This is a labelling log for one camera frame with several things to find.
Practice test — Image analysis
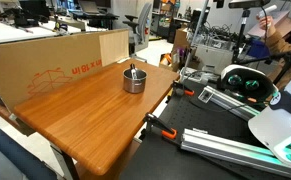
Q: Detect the bystander bare hand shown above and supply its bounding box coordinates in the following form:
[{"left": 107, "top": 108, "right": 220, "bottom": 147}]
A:
[{"left": 256, "top": 13, "right": 273, "bottom": 32}]

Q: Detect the black Expo marker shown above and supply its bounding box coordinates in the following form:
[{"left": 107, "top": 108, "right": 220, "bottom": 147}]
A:
[{"left": 129, "top": 63, "right": 139, "bottom": 80}]

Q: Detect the brown sleeved forearm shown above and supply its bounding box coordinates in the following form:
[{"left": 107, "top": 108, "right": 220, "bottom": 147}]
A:
[{"left": 264, "top": 29, "right": 291, "bottom": 59}]

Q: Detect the silver metal pot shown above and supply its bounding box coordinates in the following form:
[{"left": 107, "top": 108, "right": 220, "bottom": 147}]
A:
[{"left": 122, "top": 68, "right": 148, "bottom": 94}]

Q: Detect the white handheld controller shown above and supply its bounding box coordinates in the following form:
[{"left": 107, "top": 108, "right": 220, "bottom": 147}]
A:
[{"left": 258, "top": 4, "right": 278, "bottom": 19}]

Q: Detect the white VR headset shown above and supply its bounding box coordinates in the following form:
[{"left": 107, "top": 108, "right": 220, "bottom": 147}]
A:
[{"left": 219, "top": 64, "right": 279, "bottom": 103}]

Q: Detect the silver metal pole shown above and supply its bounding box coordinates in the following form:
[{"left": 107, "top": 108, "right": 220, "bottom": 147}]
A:
[{"left": 183, "top": 0, "right": 210, "bottom": 82}]

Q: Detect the small brown cardboard box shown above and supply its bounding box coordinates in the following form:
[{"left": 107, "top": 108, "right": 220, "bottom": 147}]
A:
[{"left": 173, "top": 27, "right": 191, "bottom": 51}]

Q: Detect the black perforated breadboard table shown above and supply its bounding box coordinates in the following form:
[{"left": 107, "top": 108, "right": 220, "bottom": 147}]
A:
[{"left": 119, "top": 78, "right": 291, "bottom": 180}]

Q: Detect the grey office chair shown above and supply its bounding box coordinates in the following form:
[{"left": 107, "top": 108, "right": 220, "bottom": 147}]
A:
[{"left": 122, "top": 2, "right": 153, "bottom": 55}]

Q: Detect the blue padded chair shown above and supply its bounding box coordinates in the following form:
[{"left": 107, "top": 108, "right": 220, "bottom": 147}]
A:
[{"left": 0, "top": 119, "right": 58, "bottom": 180}]

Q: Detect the black stereo camera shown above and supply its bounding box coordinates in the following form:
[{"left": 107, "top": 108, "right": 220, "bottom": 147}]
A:
[{"left": 228, "top": 0, "right": 272, "bottom": 10}]

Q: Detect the black camera tripod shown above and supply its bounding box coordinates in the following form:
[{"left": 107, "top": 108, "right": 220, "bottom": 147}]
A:
[{"left": 231, "top": 8, "right": 291, "bottom": 85}]

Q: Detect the aluminium extrusion rail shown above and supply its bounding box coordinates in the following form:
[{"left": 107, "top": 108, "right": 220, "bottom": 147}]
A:
[
  {"left": 198, "top": 85, "right": 261, "bottom": 122},
  {"left": 180, "top": 128, "right": 291, "bottom": 180}
]

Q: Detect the black clamp orange handle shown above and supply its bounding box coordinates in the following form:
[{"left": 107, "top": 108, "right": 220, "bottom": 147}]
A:
[
  {"left": 171, "top": 80, "right": 196, "bottom": 98},
  {"left": 143, "top": 112, "right": 179, "bottom": 141}
]

